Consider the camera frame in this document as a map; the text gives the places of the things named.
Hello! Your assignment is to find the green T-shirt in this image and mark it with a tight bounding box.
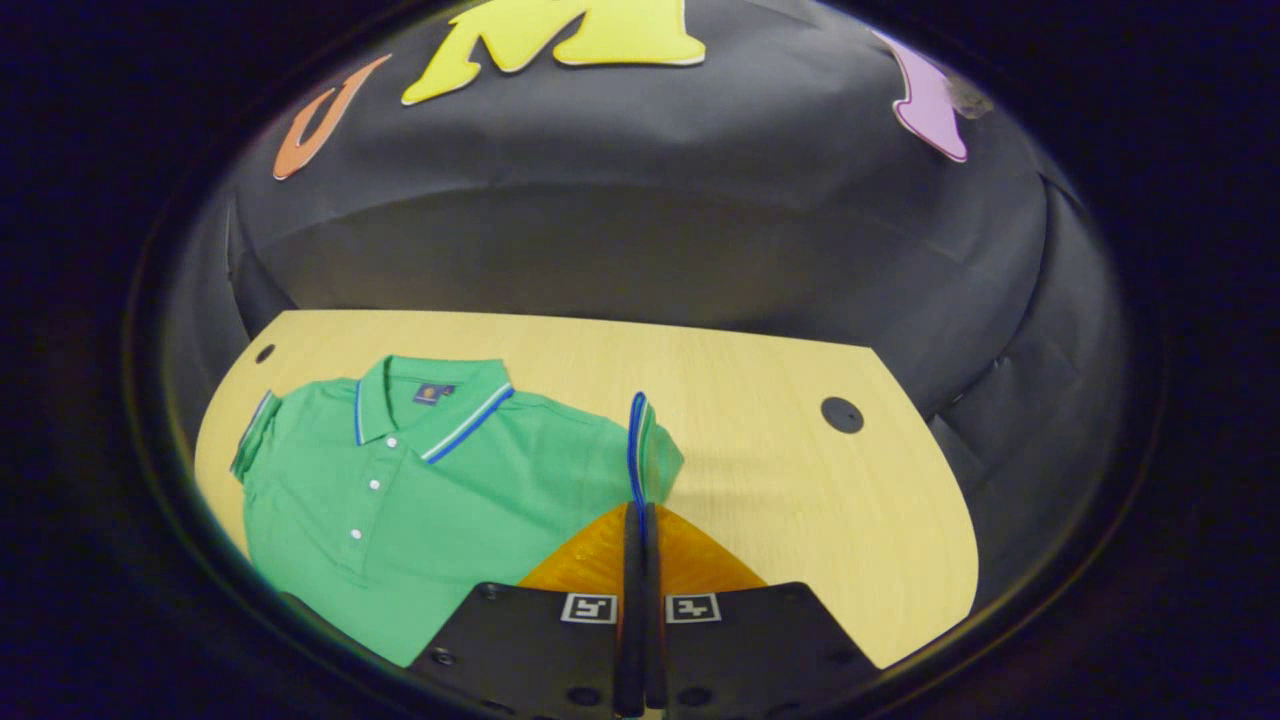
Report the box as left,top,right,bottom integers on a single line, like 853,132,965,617
230,355,687,669

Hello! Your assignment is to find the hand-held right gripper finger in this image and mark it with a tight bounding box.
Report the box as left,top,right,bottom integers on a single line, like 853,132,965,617
643,502,883,720
408,502,644,720

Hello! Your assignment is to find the black backdrop cloth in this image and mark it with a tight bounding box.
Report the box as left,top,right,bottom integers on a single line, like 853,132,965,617
160,0,1136,611

